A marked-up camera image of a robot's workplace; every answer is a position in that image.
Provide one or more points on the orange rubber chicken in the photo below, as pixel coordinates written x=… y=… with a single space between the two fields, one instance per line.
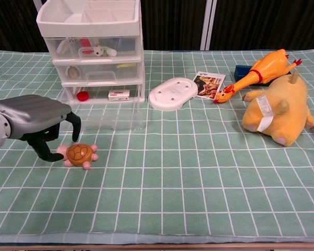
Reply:
x=267 y=66

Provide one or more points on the white animal figure toy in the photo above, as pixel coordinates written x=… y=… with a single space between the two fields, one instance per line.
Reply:
x=98 y=50

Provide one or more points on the white oval plastic base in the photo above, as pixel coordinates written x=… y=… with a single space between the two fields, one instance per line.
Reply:
x=172 y=94

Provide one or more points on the brown egg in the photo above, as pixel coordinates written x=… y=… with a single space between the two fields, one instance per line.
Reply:
x=73 y=71

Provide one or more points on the yellow plush pig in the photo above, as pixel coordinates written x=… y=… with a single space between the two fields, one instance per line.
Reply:
x=282 y=112

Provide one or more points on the small white red box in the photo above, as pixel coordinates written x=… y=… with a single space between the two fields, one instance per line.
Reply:
x=118 y=95

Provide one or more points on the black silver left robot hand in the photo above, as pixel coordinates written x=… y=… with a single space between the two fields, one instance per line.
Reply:
x=31 y=115

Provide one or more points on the green checked tablecloth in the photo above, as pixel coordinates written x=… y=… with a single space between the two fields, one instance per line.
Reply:
x=157 y=177

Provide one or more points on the dark blue box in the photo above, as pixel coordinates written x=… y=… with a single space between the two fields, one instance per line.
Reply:
x=242 y=72

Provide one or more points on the white frame post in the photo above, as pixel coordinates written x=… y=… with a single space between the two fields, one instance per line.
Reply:
x=208 y=24
x=37 y=2

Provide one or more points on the pink brown turtle toy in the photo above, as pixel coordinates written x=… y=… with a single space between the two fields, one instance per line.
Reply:
x=79 y=155

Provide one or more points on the red toy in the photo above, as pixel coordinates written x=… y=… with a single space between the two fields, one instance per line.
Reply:
x=85 y=44

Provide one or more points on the white plastic drawer cabinet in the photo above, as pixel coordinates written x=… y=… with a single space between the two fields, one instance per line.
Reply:
x=94 y=24

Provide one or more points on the red plastic cap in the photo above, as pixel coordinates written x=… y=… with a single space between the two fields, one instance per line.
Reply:
x=82 y=96

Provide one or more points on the picture card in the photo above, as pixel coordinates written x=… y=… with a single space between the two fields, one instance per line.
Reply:
x=210 y=85

